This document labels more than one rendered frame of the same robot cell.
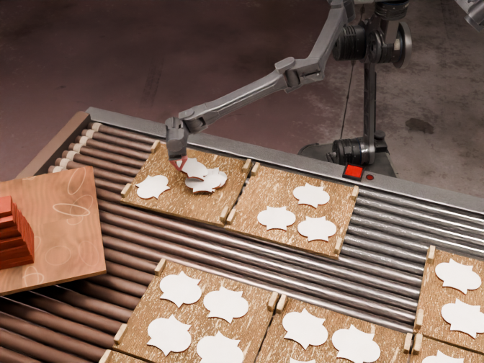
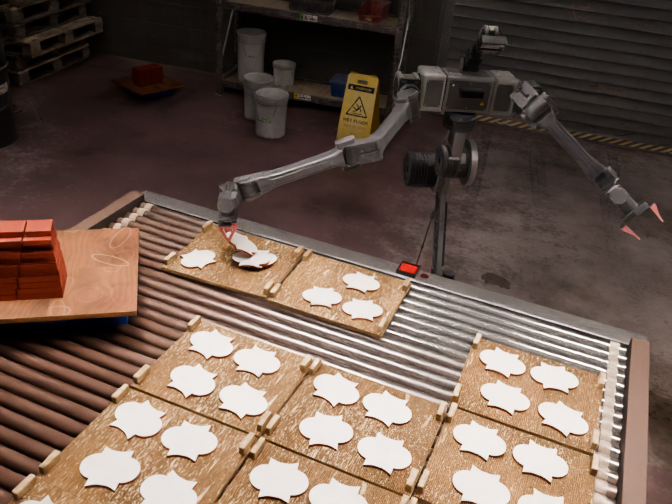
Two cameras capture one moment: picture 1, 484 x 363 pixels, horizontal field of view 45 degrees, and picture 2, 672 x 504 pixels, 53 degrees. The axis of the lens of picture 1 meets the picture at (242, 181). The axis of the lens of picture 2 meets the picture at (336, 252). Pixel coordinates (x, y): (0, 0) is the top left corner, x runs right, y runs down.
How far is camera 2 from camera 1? 0.56 m
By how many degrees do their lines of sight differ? 13
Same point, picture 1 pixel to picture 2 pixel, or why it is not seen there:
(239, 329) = (267, 384)
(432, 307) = (472, 385)
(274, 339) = (303, 396)
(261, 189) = (310, 272)
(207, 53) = (277, 192)
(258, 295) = (292, 358)
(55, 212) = (92, 260)
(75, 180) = (119, 237)
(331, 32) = (393, 120)
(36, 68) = (92, 185)
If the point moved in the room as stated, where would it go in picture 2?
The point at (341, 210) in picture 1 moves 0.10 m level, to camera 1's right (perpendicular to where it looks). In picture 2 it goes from (390, 298) to (419, 300)
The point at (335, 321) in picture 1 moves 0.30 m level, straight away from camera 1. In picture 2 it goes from (369, 387) to (394, 329)
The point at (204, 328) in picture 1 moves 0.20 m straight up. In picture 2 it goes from (231, 379) to (231, 324)
